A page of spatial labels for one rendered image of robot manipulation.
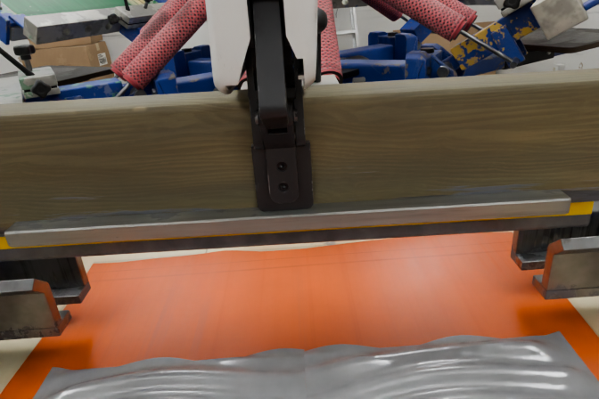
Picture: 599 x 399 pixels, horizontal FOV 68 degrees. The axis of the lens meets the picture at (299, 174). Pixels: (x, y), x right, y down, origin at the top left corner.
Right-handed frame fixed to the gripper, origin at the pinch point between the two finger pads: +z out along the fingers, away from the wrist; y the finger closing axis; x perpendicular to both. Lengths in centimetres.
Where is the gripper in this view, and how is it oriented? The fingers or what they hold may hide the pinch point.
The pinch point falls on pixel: (283, 164)
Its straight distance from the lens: 26.8
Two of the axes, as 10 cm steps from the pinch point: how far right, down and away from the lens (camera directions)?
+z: 0.7, 9.2, 3.9
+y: 0.2, 3.9, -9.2
